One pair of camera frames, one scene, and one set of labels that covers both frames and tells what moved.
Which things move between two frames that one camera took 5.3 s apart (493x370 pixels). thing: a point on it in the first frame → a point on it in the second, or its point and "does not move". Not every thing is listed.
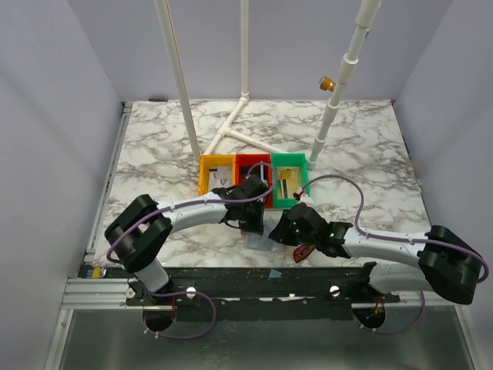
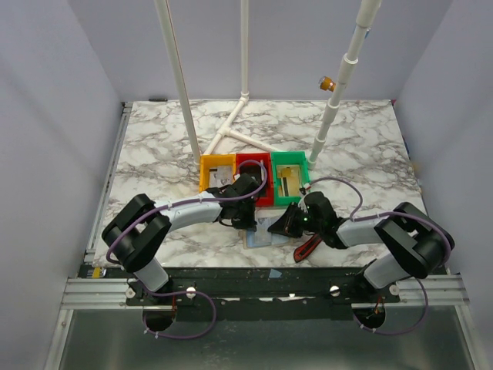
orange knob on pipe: (326, 84) does not move
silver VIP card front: (219, 176) does not move
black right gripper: (280, 231) → (294, 222)
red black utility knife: (302, 252) does not move
